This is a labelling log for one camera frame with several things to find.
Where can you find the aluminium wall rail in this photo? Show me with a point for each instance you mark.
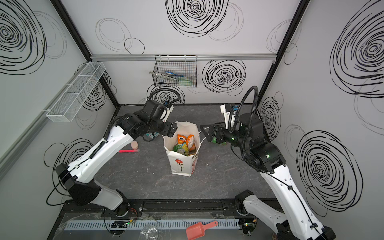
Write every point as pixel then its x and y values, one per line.
pixel 10 157
pixel 183 57

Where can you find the black corner frame post left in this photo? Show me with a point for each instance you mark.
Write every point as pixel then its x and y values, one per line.
pixel 65 17

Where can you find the white paper bag red flower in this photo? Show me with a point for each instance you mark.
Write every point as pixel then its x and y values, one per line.
pixel 180 164

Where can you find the green snack packet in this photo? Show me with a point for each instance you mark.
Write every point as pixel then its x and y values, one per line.
pixel 216 141

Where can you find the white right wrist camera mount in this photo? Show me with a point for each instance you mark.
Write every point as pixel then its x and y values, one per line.
pixel 226 110

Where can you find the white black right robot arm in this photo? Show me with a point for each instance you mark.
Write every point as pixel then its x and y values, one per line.
pixel 296 221

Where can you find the pink marker pen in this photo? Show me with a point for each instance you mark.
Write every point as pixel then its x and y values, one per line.
pixel 129 151

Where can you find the grey slotted cable duct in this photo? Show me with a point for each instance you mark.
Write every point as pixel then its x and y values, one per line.
pixel 99 225

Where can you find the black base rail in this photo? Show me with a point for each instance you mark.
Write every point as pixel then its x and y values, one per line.
pixel 226 207

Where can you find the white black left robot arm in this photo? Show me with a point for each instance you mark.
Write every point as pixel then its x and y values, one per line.
pixel 78 176

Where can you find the orange snack packet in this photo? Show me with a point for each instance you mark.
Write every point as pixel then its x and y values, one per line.
pixel 189 141

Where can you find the beige pink eraser block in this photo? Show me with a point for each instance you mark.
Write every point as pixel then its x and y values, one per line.
pixel 134 145

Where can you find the yellow snack packet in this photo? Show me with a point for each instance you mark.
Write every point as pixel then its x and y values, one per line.
pixel 181 149

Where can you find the aluminium wall rail left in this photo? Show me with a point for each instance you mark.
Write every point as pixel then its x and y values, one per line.
pixel 10 157

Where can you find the black corner frame post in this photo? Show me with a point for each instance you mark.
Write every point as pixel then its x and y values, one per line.
pixel 65 17
pixel 284 45

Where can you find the aluminium wall rail back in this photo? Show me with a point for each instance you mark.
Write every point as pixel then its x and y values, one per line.
pixel 183 57

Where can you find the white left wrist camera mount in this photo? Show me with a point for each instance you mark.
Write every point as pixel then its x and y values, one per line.
pixel 166 113

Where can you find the black corner frame post right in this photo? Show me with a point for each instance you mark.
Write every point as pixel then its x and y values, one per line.
pixel 284 45

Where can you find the teal snack packet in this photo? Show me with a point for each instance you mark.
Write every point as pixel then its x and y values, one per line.
pixel 149 137

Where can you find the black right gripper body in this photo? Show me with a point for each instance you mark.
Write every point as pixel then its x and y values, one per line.
pixel 224 135

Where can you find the red plastic scoop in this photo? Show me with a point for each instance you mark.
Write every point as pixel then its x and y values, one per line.
pixel 198 230

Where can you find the clear plastic wall shelf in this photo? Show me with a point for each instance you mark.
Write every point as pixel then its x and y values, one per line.
pixel 76 92

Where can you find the clear glass bowl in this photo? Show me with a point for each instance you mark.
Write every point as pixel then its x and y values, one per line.
pixel 149 232

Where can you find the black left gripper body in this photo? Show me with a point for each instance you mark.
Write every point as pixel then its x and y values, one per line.
pixel 163 128

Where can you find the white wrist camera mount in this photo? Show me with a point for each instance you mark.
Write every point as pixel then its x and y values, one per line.
pixel 166 113
pixel 226 110

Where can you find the black wire wall basket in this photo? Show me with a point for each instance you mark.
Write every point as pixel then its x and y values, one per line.
pixel 182 74

